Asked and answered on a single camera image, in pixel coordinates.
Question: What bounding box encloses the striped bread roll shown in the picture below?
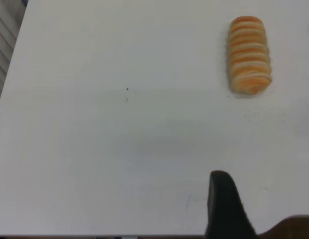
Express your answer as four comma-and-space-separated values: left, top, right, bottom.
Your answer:
227, 15, 273, 96

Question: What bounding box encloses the grey slatted panel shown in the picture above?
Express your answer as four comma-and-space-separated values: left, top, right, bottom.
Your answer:
0, 0, 26, 116

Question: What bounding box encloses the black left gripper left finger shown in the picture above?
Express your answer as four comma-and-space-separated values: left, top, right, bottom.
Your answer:
203, 170, 260, 238

